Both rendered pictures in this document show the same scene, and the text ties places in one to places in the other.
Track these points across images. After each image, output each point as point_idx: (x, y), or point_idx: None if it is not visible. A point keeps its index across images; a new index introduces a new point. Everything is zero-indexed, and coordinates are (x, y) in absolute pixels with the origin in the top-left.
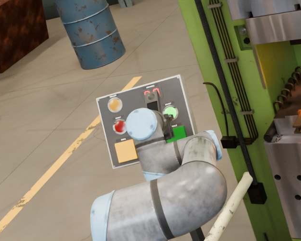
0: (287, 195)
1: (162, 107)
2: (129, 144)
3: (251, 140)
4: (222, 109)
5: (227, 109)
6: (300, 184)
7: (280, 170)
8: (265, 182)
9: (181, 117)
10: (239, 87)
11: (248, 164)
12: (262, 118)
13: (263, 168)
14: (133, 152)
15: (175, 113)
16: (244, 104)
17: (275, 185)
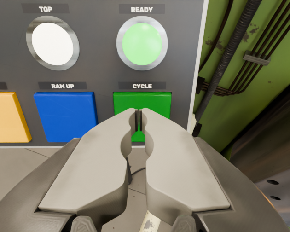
0: (262, 191)
1: (118, 16)
2: (2, 106)
3: (227, 93)
4: (211, 38)
5: (221, 40)
6: None
7: (288, 182)
8: (205, 125)
9: (171, 68)
10: (288, 8)
11: (201, 111)
12: (269, 74)
13: (215, 116)
14: (17, 129)
15: (158, 49)
16: (262, 43)
17: (257, 182)
